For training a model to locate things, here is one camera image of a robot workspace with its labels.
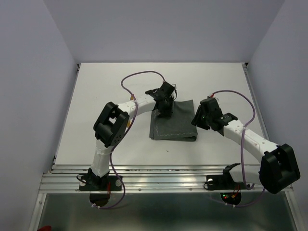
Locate grey cloth napkin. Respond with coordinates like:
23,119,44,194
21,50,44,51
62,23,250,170
149,100,198,142

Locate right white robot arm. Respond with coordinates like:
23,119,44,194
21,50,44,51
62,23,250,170
192,98,300,194

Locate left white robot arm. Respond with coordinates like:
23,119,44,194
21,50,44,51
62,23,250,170
82,82,177,190

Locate red object at corner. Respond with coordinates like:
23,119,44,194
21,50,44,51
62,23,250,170
37,225,52,231

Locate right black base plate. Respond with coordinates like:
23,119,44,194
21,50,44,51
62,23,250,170
204,174,246,191

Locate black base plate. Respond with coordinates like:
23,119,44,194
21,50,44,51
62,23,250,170
77,175,122,192
204,174,246,191

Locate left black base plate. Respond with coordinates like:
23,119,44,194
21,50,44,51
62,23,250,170
77,175,122,192

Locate aluminium mounting rail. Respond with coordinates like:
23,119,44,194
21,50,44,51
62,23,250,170
39,165,293,194

